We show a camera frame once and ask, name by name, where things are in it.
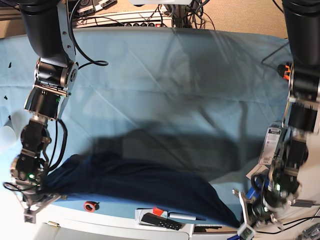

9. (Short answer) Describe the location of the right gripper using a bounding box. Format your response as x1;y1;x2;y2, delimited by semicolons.
20;191;67;224

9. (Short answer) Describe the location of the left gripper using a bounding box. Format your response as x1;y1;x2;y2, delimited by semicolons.
232;188;284;239

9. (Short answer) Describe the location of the dark blue t-shirt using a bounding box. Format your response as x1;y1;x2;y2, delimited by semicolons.
40;152;240;228

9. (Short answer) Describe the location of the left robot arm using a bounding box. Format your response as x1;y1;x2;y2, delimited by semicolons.
232;0;320;240

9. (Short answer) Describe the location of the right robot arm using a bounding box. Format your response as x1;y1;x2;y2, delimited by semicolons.
3;0;82;224

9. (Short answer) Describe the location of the blue box with knob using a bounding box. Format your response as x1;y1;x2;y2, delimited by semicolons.
246;173;269;200

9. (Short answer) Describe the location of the white paper card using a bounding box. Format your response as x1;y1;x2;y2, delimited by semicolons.
246;163;269;180

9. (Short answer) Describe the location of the grey adapter box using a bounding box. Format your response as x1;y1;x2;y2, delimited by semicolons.
292;199;314;208

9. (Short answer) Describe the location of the red tape roll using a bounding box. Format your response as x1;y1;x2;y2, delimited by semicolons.
83;201;100;213

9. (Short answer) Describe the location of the white paper roll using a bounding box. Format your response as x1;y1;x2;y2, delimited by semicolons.
0;119;17;154

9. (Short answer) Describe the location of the white blister pack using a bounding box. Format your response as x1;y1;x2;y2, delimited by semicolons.
258;120;287;166

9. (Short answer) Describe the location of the white black marker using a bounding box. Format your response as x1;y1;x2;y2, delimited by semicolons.
167;212;206;221

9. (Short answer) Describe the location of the orange red cube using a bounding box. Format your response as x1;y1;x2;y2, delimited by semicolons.
152;207;165;217

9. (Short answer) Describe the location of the black remote control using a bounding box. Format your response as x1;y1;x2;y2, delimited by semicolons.
141;213;183;231

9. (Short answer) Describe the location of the light blue table cloth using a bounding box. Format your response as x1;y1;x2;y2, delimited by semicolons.
0;26;301;225

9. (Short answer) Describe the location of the orange black utility clamp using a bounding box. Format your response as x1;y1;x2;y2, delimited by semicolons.
277;62;292;81

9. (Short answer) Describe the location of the power strip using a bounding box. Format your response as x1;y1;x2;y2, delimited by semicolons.
107;22;170;28

